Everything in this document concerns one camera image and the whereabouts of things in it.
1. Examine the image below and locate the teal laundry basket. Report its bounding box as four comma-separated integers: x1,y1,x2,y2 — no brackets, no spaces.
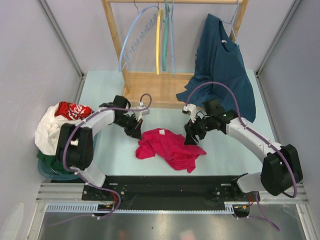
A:
37,157,79,181

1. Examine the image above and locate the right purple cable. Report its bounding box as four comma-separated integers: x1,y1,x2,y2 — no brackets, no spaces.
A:
184,81,298,231

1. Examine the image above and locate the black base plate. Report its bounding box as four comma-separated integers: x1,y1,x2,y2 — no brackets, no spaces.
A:
81,174,261,211

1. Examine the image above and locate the green garment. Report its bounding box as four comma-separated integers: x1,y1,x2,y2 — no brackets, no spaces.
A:
37,150,63,171

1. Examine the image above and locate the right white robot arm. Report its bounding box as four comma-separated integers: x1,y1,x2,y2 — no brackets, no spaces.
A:
182,99,303,201

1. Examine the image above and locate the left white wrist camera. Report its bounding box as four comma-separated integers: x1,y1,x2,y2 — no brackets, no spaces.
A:
136,106,150,121

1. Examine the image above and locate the purple cable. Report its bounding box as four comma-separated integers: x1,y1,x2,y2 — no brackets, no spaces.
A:
61,93,153,221
184,81,298,231

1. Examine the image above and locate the white slotted cable duct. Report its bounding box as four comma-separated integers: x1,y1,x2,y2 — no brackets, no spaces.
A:
46,202,235,215

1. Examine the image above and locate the yellow hanger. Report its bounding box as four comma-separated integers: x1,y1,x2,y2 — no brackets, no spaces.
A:
155,9,163,75

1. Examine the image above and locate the dark blue t shirt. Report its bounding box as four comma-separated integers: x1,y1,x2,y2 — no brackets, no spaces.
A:
176,14,256,123

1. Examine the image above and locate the white and red shirt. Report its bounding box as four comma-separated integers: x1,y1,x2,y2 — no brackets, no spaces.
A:
34,101,94,156

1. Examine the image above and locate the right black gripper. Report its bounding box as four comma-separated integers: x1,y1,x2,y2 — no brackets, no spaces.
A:
184,113,214,146

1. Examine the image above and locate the pink t shirt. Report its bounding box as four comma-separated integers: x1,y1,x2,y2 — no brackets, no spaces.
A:
135,128,207,174

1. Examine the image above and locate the wooden clothes rack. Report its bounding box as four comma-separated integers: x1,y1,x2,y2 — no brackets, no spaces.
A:
102,0,249,109

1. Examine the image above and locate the thin blue hanger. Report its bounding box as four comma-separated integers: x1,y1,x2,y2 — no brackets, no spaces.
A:
170,0,175,77

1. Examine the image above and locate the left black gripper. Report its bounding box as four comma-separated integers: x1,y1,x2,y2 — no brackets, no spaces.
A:
114,113,143,140

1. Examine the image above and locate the light blue notched hanger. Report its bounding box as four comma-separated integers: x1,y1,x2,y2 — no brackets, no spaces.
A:
118,5,160,73

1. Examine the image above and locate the teal hanger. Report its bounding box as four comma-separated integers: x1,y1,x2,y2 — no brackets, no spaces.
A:
162,0,170,72

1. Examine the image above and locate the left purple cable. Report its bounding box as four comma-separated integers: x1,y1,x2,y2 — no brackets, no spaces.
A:
61,93,153,221

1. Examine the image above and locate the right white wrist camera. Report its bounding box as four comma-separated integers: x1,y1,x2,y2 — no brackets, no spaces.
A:
182,104,197,123

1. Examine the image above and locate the light blue wire hanger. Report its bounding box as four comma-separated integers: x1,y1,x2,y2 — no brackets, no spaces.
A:
222,0,243,46

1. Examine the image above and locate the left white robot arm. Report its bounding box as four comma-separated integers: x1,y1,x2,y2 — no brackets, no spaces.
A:
56,95,149,200

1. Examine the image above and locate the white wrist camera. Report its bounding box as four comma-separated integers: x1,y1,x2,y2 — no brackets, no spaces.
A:
136,106,150,121
182,104,197,123

